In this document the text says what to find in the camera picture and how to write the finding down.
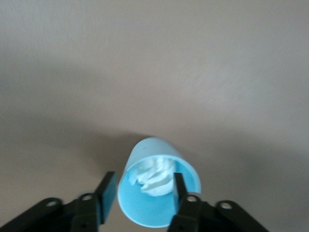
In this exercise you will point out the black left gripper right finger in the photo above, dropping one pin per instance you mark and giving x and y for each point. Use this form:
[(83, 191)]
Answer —
[(179, 193)]

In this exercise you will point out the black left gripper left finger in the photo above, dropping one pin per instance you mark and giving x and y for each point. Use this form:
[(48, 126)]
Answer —
[(106, 193)]

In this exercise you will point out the blue cup holding white tissue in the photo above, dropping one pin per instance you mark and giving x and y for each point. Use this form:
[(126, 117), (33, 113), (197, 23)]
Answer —
[(144, 207)]

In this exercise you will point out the crumpled white tissue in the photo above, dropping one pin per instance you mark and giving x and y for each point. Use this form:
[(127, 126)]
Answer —
[(157, 178)]

